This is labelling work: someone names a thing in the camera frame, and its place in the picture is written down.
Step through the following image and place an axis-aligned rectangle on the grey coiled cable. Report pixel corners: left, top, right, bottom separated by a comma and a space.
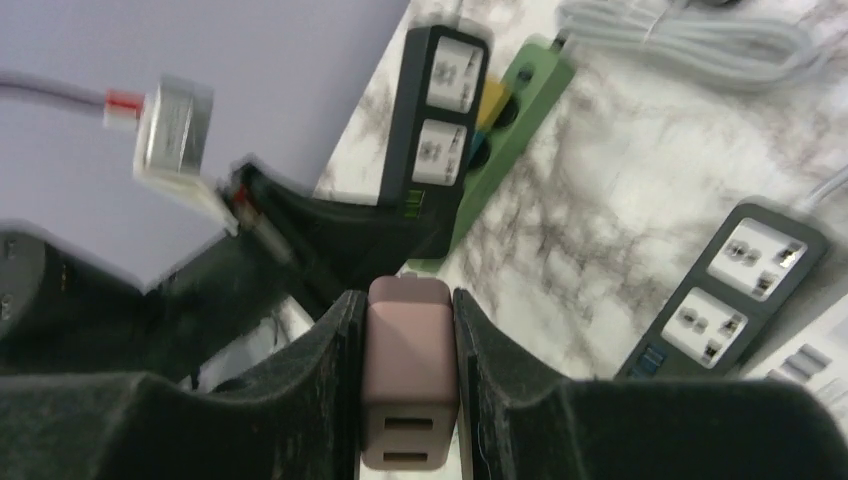
556, 0, 829, 91

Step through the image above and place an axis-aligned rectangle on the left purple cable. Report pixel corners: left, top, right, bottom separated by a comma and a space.
0, 69, 147, 130

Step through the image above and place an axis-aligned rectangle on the white power strip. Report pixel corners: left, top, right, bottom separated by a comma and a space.
744, 301, 847, 432

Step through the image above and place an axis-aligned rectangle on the pink plug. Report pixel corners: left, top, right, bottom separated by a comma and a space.
361, 276, 460, 471

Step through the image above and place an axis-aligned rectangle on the yellow plug upper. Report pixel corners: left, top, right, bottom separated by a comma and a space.
476, 77, 511, 131

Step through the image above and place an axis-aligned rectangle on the black power strip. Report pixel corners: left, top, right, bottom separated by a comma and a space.
615, 198, 832, 380
378, 24, 490, 260

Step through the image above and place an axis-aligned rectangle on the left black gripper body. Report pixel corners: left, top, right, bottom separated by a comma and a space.
1, 221, 318, 378

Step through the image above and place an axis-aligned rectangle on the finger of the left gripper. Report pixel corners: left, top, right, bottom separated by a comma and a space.
231, 162, 458, 312

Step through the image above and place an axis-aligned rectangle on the green power strip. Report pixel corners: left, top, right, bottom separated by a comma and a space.
450, 33, 575, 249

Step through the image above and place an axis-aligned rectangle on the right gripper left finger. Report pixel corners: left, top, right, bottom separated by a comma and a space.
1, 291, 367, 479

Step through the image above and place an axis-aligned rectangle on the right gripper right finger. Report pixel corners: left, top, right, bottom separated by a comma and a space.
453, 289, 847, 479

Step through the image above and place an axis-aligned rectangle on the blue plug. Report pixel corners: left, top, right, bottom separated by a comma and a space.
469, 131, 491, 171

